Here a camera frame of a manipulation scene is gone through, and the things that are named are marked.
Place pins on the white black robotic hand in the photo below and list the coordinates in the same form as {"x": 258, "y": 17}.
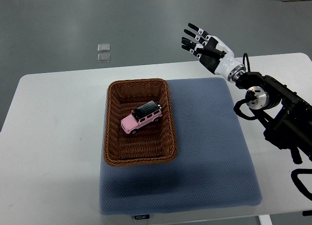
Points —
{"x": 226, "y": 66}

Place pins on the pink toy car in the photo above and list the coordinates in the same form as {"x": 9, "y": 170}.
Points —
{"x": 141, "y": 116}

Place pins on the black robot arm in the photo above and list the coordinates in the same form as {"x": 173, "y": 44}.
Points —
{"x": 286, "y": 117}

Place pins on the brown wicker basket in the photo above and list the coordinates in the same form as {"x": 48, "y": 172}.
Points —
{"x": 154, "y": 143}

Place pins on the upper metal floor plate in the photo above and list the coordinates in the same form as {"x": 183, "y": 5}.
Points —
{"x": 103, "y": 47}

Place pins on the blue-grey cushion mat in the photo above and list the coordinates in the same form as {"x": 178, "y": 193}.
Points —
{"x": 213, "y": 167}

